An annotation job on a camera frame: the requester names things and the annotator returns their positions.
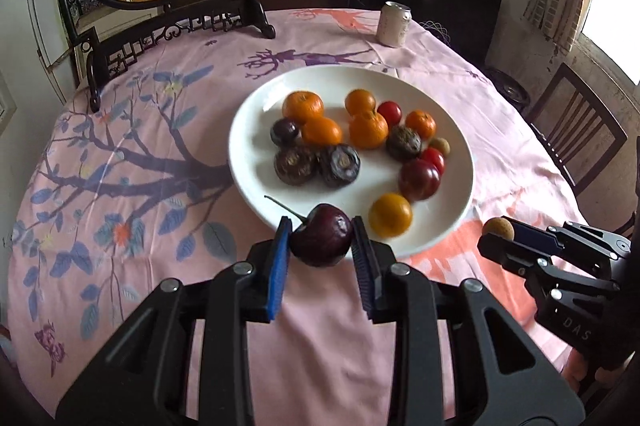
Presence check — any dark red cherry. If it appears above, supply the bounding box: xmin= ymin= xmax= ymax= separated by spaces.
xmin=266 ymin=195 xmax=352 ymax=268

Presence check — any yellow orange citrus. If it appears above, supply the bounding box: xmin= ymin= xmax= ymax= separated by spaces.
xmin=368 ymin=192 xmax=413 ymax=239

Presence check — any dark red plum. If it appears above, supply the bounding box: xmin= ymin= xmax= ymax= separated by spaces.
xmin=398 ymin=159 xmax=440 ymax=202

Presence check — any dark water chestnut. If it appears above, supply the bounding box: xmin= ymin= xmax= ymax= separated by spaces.
xmin=273 ymin=146 xmax=318 ymax=186
xmin=318 ymin=143 xmax=361 ymax=188

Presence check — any large mandarin with stalk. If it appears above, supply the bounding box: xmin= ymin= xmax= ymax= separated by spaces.
xmin=348 ymin=111 xmax=388 ymax=150

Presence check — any large mandarin with green stem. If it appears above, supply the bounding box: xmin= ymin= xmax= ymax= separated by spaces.
xmin=405 ymin=110 xmax=437 ymax=141

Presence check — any small orange mandarin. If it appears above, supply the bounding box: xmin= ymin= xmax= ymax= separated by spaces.
xmin=282 ymin=90 xmax=324 ymax=125

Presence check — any small red tomato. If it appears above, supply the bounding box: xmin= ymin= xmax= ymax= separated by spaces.
xmin=376 ymin=100 xmax=402 ymax=128

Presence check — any yellow orange kumquat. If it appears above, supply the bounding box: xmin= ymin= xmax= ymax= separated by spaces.
xmin=344 ymin=88 xmax=376 ymax=116

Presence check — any large white plate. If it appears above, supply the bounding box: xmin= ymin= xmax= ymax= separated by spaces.
xmin=229 ymin=66 xmax=474 ymax=257

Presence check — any dark wooden chair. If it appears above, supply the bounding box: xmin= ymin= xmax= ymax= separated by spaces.
xmin=525 ymin=64 xmax=628 ymax=195

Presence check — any large dark mangosteen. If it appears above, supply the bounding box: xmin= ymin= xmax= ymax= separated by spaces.
xmin=385 ymin=125 xmax=422 ymax=163

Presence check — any dark purple round fruit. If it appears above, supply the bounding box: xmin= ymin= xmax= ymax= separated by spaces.
xmin=270 ymin=117 xmax=299 ymax=148

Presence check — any small tan longan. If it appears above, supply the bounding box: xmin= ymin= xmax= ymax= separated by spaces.
xmin=430 ymin=137 xmax=451 ymax=157

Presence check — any pink printed tablecloth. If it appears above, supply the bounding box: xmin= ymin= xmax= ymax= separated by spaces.
xmin=9 ymin=9 xmax=580 ymax=412

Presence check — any white drink can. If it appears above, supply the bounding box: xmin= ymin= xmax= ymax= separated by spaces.
xmin=376 ymin=2 xmax=412 ymax=48

